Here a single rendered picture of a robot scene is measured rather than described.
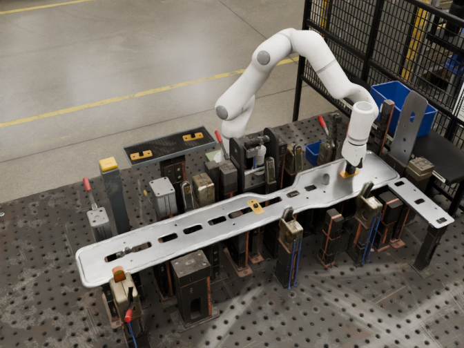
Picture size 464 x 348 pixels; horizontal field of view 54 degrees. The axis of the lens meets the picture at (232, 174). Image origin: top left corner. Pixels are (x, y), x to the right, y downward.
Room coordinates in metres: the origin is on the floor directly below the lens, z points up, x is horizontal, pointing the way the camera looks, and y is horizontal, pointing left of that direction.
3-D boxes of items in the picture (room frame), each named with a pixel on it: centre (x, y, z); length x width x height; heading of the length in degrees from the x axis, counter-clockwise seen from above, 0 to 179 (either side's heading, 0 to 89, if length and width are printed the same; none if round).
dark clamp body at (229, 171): (1.46, 0.02, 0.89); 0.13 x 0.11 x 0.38; 26
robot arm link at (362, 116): (1.51, -0.52, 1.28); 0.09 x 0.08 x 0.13; 145
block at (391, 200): (1.37, -0.66, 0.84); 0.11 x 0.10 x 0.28; 26
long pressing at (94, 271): (1.28, -0.08, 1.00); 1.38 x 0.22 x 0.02; 116
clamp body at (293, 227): (1.17, -0.23, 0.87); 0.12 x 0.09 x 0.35; 26
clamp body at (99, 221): (1.19, 0.51, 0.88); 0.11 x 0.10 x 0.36; 26
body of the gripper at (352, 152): (1.50, -0.51, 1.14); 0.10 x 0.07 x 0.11; 26
